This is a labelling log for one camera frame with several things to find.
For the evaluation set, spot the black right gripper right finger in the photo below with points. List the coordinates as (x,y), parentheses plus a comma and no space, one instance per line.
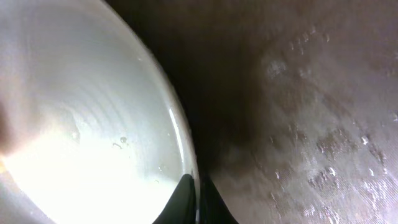
(213,209)

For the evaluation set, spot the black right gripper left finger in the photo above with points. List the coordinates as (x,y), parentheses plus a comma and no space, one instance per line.
(181,207)

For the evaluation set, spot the pale green plastic plate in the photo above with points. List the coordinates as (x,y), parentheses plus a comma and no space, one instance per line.
(91,128)

